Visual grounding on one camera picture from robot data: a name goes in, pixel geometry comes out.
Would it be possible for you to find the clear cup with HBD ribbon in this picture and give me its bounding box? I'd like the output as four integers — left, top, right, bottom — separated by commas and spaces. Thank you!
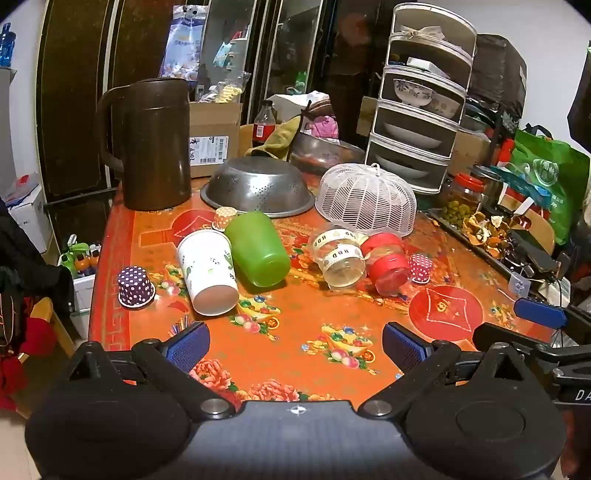
308, 223, 366, 291

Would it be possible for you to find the clear cup with red ribbon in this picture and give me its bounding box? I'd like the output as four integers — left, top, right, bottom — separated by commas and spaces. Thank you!
361, 232, 411, 297

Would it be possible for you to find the white paper cup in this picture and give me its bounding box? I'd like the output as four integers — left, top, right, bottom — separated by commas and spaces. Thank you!
177, 229, 239, 317

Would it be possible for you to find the green plastic cup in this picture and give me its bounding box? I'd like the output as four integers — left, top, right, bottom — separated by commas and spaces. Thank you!
224, 211, 290, 288

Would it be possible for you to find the purple dotted cupcake liner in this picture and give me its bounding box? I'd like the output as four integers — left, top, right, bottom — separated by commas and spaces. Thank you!
117, 266, 155, 309

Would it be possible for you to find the red dotted cupcake liner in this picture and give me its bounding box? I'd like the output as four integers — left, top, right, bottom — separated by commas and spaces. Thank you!
409, 253, 433, 285

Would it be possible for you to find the tray of dried peels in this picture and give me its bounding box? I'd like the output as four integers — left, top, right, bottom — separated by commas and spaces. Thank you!
427, 207, 560, 281

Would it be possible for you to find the red patterned tablecloth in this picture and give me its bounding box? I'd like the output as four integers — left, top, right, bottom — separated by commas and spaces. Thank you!
89, 194, 551, 404

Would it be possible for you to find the green shopping bag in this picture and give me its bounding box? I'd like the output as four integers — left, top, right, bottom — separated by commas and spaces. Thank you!
507, 125, 590, 245

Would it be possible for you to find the glass jar red lid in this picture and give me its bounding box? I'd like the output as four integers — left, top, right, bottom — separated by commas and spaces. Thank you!
440, 173, 485, 229

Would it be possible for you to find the orange cupcake liner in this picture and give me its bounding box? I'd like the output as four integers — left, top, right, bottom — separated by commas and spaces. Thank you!
211, 206, 238, 232

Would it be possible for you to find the white mesh food cover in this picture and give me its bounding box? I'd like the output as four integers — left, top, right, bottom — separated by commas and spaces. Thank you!
315, 163, 417, 237

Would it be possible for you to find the brown plastic pitcher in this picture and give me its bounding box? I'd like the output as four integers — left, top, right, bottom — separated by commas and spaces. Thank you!
94, 78, 191, 211

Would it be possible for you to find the steel colander bowl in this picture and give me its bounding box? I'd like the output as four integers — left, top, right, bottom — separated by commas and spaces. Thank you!
200, 156, 315, 218

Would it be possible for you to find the white box on floor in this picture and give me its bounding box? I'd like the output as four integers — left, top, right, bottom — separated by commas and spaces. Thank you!
3, 172, 52, 253

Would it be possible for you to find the steel basin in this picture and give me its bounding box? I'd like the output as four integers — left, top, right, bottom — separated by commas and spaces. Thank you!
287, 132, 365, 175

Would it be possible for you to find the cardboard box with label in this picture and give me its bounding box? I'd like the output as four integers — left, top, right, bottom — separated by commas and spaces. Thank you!
189, 102, 242, 179

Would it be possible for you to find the cola bottle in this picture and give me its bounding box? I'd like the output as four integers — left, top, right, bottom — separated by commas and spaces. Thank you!
252, 100, 276, 147

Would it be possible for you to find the white tiered dish rack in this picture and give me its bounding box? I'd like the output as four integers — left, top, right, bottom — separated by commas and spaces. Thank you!
366, 2, 477, 195

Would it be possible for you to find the blue snack bag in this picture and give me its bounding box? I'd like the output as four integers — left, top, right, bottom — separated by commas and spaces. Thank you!
159, 5, 208, 84

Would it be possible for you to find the dark wooden cabinet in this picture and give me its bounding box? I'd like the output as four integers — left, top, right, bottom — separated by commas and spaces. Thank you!
36, 1, 394, 246

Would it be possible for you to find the blue water bottle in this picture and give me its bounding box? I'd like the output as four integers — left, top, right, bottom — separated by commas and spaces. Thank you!
0, 22, 16, 68

